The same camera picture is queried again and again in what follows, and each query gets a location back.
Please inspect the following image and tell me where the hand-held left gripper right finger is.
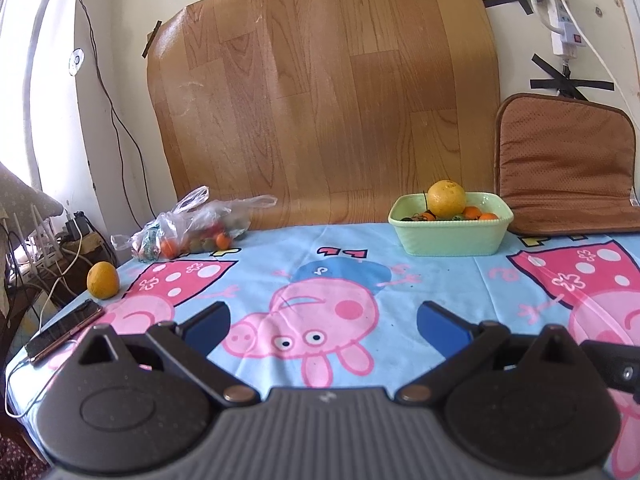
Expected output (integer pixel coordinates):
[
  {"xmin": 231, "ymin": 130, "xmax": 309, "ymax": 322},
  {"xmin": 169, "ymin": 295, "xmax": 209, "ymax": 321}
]
[{"xmin": 395, "ymin": 301, "xmax": 593, "ymax": 405}]

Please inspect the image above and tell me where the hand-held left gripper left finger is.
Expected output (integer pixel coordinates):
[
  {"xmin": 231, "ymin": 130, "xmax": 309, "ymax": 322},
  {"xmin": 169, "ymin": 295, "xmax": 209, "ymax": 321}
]
[{"xmin": 65, "ymin": 301, "xmax": 261, "ymax": 407}]

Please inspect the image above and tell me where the light green plastic bowl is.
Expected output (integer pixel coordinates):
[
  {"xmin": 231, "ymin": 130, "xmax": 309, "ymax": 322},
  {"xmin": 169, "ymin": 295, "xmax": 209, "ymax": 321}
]
[{"xmin": 388, "ymin": 191, "xmax": 515, "ymax": 257}]

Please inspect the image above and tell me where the large yellow grapefruit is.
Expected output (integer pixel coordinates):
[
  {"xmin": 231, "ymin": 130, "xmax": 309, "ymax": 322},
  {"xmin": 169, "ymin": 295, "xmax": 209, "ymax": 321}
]
[{"xmin": 426, "ymin": 180, "xmax": 467, "ymax": 220}]

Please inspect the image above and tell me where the printed cartoon blanket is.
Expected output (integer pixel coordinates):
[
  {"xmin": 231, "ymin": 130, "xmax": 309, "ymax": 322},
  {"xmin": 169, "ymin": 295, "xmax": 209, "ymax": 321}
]
[{"xmin": 5, "ymin": 220, "xmax": 640, "ymax": 480}]

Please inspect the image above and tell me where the clear plastic bag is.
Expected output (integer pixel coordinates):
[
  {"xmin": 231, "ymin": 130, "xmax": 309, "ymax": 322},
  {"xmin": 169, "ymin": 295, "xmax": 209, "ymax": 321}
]
[{"xmin": 111, "ymin": 186, "xmax": 278, "ymax": 263}]

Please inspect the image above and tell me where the small yellow citrus fruit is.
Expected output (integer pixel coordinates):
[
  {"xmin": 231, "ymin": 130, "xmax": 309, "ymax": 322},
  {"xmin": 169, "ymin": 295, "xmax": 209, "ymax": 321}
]
[{"xmin": 87, "ymin": 261, "xmax": 120, "ymax": 300}]

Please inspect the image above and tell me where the smartphone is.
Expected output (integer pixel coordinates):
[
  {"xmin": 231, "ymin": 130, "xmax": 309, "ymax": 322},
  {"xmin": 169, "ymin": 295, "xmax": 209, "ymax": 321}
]
[{"xmin": 25, "ymin": 299, "xmax": 106, "ymax": 363}]

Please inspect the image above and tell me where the black charger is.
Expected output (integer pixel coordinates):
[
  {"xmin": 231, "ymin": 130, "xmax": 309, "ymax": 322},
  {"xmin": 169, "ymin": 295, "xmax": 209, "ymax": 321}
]
[{"xmin": 65, "ymin": 212, "xmax": 93, "ymax": 242}]

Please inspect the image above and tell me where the white router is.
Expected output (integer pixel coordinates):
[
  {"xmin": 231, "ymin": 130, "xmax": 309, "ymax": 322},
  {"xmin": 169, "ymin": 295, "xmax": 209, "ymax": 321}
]
[{"xmin": 10, "ymin": 205, "xmax": 66, "ymax": 273}]

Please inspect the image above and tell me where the brown seat cushion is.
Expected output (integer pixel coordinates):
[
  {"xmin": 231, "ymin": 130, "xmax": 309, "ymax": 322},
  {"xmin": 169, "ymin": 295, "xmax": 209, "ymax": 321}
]
[{"xmin": 494, "ymin": 92, "xmax": 640, "ymax": 235}]

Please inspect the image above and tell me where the grey patterned cloth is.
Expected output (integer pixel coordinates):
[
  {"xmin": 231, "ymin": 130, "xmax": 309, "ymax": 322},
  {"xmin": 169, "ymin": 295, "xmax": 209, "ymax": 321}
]
[{"xmin": 0, "ymin": 160, "xmax": 66, "ymax": 221}]

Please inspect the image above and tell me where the wood pattern vinyl sheet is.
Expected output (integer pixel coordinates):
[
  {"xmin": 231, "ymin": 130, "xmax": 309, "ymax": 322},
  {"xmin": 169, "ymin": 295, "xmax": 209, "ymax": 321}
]
[{"xmin": 145, "ymin": 0, "xmax": 503, "ymax": 228}]

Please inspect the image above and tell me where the black tape cross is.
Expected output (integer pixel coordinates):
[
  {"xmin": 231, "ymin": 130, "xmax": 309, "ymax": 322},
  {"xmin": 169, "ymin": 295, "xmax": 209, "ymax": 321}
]
[{"xmin": 530, "ymin": 54, "xmax": 615, "ymax": 98}]

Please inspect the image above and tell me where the white power strip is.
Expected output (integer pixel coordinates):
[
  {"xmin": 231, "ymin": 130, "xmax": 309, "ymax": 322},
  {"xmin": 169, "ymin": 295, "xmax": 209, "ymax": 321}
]
[{"xmin": 542, "ymin": 0, "xmax": 587, "ymax": 58}]

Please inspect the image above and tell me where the white charging cable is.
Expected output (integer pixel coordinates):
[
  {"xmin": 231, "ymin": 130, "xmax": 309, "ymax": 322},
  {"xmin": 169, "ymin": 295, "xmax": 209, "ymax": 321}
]
[{"xmin": 5, "ymin": 240, "xmax": 96, "ymax": 418}]

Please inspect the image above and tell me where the black wall cable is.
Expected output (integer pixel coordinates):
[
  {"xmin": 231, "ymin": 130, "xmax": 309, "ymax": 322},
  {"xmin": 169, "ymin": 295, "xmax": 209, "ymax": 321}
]
[{"xmin": 80, "ymin": 0, "xmax": 156, "ymax": 228}]

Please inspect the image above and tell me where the white window frame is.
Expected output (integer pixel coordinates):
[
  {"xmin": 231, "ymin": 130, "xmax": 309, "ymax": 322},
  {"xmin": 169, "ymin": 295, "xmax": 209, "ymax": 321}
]
[{"xmin": 607, "ymin": 0, "xmax": 640, "ymax": 86}]

